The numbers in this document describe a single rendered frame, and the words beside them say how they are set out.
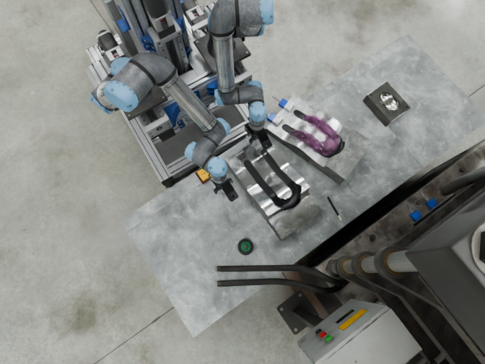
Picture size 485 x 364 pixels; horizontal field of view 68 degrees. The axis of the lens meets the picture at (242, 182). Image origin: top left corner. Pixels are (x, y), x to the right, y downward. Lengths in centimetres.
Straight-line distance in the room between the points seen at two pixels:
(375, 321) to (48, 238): 240
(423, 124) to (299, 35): 153
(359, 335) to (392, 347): 11
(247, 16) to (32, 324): 249
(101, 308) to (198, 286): 113
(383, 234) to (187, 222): 103
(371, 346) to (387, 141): 122
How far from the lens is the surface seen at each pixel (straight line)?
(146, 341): 278
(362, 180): 204
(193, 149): 148
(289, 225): 184
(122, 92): 130
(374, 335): 127
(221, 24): 142
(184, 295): 189
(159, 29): 176
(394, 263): 115
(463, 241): 77
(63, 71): 349
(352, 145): 196
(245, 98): 163
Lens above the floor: 266
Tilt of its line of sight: 75 degrees down
